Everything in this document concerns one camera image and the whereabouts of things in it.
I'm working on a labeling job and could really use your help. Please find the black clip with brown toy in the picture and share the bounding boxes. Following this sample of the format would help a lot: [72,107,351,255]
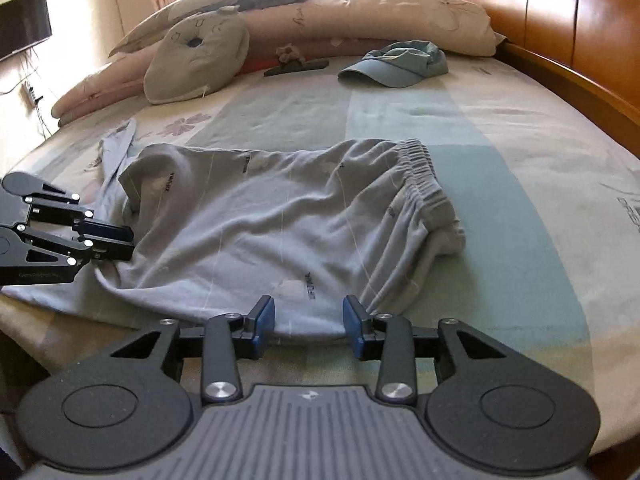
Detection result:
[264,44,329,77]

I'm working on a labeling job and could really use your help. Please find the light grey printed pants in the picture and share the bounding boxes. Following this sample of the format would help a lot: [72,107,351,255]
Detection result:
[6,125,465,341]

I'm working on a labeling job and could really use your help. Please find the white power strip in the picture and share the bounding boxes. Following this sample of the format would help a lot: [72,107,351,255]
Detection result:
[23,82,43,108]

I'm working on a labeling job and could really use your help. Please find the grey cat face cushion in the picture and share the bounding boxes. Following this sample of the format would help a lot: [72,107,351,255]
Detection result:
[143,6,250,105]

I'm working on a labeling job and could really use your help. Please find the wall mounted black television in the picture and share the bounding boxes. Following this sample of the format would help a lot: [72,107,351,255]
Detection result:
[0,0,52,61]

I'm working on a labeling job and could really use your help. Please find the blue baseball cap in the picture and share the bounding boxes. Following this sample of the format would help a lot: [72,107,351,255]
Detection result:
[338,40,449,89]

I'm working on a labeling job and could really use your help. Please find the grey patterned pillow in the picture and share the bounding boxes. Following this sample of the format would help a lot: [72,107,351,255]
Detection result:
[108,0,306,56]

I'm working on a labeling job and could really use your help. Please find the wooden headboard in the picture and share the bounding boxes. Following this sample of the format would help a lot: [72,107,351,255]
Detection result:
[468,0,639,154]

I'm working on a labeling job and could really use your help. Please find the pink folded quilt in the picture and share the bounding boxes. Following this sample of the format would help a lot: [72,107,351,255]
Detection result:
[51,0,504,125]

